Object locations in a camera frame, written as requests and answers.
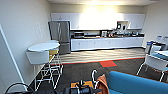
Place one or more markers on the orange hooded sweater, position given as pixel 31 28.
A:
pixel 102 85

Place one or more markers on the blue sofa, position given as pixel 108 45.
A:
pixel 140 85

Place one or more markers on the grey countertop appliance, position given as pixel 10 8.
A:
pixel 104 33

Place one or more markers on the black countertop appliance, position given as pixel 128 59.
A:
pixel 79 34

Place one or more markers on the round white table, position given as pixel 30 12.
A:
pixel 43 46

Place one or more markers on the steel refrigerator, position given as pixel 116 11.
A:
pixel 60 35

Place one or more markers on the blue grey waste bins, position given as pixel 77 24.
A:
pixel 149 46

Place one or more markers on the white square table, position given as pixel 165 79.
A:
pixel 162 54

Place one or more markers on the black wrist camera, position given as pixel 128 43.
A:
pixel 81 85

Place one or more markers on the white wall dispenser dark front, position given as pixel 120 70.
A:
pixel 122 25

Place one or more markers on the white wall switch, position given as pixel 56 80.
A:
pixel 40 30

